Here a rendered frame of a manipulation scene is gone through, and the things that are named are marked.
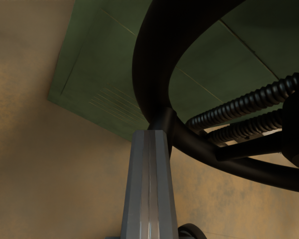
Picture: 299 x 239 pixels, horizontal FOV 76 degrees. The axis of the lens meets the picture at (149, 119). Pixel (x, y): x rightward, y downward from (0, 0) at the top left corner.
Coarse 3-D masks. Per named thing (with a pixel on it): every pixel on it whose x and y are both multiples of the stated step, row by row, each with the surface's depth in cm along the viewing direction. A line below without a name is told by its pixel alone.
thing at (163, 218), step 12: (156, 132) 10; (156, 144) 9; (156, 156) 9; (168, 156) 9; (156, 168) 8; (168, 168) 8; (156, 180) 7; (168, 180) 8; (156, 192) 7; (168, 192) 7; (156, 204) 7; (168, 204) 7; (156, 216) 6; (168, 216) 6; (156, 228) 6; (168, 228) 6
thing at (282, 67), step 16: (256, 0) 23; (272, 0) 23; (288, 0) 22; (224, 16) 26; (240, 16) 26; (256, 16) 25; (272, 16) 24; (288, 16) 24; (240, 32) 28; (256, 32) 27; (272, 32) 26; (288, 32) 26; (256, 48) 29; (272, 48) 28; (288, 48) 28; (272, 64) 31; (288, 64) 30
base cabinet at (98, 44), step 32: (96, 0) 30; (128, 0) 29; (96, 32) 36; (128, 32) 34; (224, 32) 28; (64, 64) 50; (96, 64) 45; (128, 64) 42; (192, 64) 36; (224, 64) 34; (256, 64) 32; (64, 96) 69; (96, 96) 60; (128, 96) 54; (192, 96) 45; (224, 96) 41; (128, 128) 77
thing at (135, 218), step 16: (144, 144) 9; (144, 160) 8; (128, 176) 8; (144, 176) 8; (128, 192) 7; (144, 192) 7; (128, 208) 6; (144, 208) 6; (128, 224) 6; (144, 224) 6
